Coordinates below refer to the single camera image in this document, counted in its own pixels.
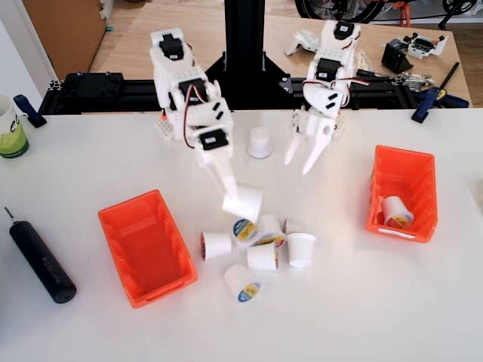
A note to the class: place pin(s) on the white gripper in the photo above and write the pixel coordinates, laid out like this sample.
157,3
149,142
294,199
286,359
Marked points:
212,144
316,130

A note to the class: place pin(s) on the red lid coffee pod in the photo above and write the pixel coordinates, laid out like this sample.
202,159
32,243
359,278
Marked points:
217,245
392,207
259,143

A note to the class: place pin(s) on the blue lid coffee pod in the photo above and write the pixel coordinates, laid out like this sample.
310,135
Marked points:
237,279
244,231

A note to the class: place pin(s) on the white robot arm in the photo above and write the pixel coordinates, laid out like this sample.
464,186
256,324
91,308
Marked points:
330,53
162,64

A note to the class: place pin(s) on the clear bag of screws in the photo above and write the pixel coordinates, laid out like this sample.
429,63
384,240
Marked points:
364,60

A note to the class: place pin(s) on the white printed robot part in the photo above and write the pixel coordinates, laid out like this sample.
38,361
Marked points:
300,41

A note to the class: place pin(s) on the orange bin with white label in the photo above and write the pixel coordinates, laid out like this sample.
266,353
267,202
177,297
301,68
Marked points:
407,177

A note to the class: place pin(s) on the orange plastic storage bin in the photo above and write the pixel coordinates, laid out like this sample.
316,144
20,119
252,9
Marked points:
132,234

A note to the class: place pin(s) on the black printed part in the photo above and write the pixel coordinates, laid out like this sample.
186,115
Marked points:
394,58

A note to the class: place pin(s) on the blue bar clamp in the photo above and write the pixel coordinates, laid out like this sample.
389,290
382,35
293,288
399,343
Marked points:
424,103

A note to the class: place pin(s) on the small clear parts bag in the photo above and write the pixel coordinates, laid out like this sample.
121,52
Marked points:
415,81

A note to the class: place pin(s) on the wooden table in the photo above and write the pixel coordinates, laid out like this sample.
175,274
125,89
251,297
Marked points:
124,56

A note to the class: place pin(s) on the white part with circuit board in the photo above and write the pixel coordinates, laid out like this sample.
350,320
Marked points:
434,49

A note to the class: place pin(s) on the black electric screwdriver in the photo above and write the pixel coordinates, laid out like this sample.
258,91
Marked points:
41,260

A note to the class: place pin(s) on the white and green mug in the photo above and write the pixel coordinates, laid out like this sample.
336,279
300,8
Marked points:
13,143

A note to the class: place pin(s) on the wooden cabinet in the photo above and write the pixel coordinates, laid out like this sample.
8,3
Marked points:
64,34

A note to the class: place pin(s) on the black aluminium frame rail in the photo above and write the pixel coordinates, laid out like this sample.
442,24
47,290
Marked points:
128,94

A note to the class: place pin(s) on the black aluminium frame post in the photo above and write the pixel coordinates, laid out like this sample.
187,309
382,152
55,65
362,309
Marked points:
244,30

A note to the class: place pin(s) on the black box on frame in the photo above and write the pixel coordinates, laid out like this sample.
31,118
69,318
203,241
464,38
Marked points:
92,88

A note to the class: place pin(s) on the orange stand post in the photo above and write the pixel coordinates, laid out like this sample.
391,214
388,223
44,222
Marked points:
405,13

